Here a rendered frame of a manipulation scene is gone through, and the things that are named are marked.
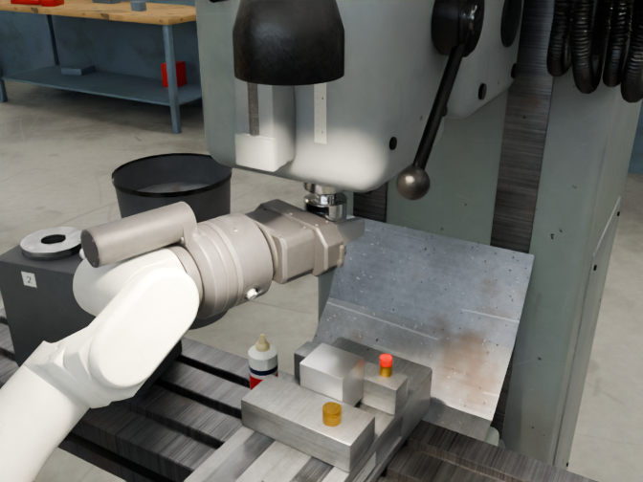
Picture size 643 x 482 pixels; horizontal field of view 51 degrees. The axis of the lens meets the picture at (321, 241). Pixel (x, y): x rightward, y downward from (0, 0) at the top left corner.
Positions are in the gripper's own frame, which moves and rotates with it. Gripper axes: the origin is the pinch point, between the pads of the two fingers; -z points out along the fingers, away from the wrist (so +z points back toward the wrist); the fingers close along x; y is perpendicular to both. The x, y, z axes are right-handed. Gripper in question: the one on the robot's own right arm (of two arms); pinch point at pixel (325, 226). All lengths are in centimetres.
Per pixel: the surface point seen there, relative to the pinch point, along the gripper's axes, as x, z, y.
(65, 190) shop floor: 351, -109, 122
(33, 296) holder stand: 39.6, 19.4, 18.3
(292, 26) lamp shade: -17.9, 20.0, -24.4
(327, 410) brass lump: -6.1, 5.1, 18.9
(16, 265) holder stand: 41.1, 20.3, 13.6
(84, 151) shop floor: 419, -154, 121
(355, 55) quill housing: -10.0, 6.5, -20.3
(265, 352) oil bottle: 12.0, -0.6, 22.9
